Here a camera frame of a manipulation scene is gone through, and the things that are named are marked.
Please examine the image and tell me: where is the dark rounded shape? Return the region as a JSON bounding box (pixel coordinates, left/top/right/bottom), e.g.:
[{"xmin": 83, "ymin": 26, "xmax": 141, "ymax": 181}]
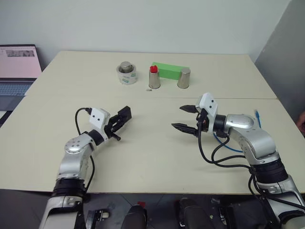
[
  {"xmin": 177, "ymin": 197, "xmax": 209, "ymax": 229},
  {"xmin": 122, "ymin": 204, "xmax": 148, "ymax": 229}
]

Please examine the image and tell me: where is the black metal bracket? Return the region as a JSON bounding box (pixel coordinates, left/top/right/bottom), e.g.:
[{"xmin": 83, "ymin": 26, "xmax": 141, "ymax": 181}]
[
  {"xmin": 85, "ymin": 209, "xmax": 112, "ymax": 229},
  {"xmin": 210, "ymin": 197, "xmax": 240, "ymax": 229}
]

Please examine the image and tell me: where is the green rectangular block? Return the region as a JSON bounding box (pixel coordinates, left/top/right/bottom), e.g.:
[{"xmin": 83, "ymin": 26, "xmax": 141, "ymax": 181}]
[{"xmin": 151, "ymin": 62, "xmax": 190, "ymax": 81}]

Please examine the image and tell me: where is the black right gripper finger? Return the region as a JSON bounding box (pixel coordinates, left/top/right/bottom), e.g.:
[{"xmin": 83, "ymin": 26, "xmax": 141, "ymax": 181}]
[
  {"xmin": 171, "ymin": 123, "xmax": 199, "ymax": 135},
  {"xmin": 179, "ymin": 104, "xmax": 198, "ymax": 114}
]

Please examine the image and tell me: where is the open laptop computer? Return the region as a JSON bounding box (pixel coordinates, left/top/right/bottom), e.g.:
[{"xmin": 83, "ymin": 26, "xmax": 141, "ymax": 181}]
[{"xmin": 0, "ymin": 44, "xmax": 43, "ymax": 127}]

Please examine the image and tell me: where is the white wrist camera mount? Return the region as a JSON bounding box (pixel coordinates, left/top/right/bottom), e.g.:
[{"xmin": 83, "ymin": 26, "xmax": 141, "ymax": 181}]
[
  {"xmin": 195, "ymin": 93, "xmax": 219, "ymax": 125},
  {"xmin": 89, "ymin": 107, "xmax": 112, "ymax": 144}
]

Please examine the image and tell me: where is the blue Ethernet cable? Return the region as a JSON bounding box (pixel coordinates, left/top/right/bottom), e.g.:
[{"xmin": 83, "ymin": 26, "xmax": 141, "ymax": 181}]
[{"xmin": 213, "ymin": 109, "xmax": 263, "ymax": 153}]

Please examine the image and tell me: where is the bystander dark body part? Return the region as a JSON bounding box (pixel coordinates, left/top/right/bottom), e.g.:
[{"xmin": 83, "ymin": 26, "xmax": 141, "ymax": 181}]
[{"xmin": 296, "ymin": 114, "xmax": 305, "ymax": 138}]

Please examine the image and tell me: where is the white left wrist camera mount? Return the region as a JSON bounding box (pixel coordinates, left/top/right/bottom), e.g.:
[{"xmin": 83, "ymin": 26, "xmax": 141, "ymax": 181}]
[{"xmin": 89, "ymin": 107, "xmax": 112, "ymax": 144}]

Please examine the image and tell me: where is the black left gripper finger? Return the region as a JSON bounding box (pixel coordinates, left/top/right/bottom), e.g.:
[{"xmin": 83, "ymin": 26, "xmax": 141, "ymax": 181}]
[
  {"xmin": 113, "ymin": 116, "xmax": 132, "ymax": 132},
  {"xmin": 111, "ymin": 106, "xmax": 131, "ymax": 122}
]

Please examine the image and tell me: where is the white tape roll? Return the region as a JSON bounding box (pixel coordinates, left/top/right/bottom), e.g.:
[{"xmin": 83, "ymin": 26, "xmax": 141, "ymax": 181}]
[{"xmin": 116, "ymin": 63, "xmax": 139, "ymax": 85}]

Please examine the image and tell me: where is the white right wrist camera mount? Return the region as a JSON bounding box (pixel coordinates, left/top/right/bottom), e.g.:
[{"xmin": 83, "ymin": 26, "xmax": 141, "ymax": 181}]
[{"xmin": 195, "ymin": 93, "xmax": 219, "ymax": 125}]

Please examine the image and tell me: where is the steel cup with red top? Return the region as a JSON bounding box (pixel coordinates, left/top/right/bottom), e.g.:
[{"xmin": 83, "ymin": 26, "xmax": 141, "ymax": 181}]
[{"xmin": 148, "ymin": 71, "xmax": 161, "ymax": 90}]

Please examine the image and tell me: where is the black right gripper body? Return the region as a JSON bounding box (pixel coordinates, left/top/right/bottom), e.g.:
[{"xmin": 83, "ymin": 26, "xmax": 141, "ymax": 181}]
[{"xmin": 195, "ymin": 108, "xmax": 216, "ymax": 134}]

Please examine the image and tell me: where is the plain steel cup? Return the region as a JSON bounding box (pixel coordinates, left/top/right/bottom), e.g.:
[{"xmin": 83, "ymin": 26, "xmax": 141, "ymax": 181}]
[{"xmin": 177, "ymin": 67, "xmax": 192, "ymax": 89}]

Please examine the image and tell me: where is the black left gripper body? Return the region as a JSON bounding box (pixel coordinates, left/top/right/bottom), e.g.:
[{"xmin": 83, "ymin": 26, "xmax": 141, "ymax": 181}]
[{"xmin": 104, "ymin": 114, "xmax": 122, "ymax": 142}]

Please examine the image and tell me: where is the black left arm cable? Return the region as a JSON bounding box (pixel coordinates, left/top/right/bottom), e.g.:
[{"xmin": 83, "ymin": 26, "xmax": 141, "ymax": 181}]
[{"xmin": 75, "ymin": 107, "xmax": 96, "ymax": 192}]

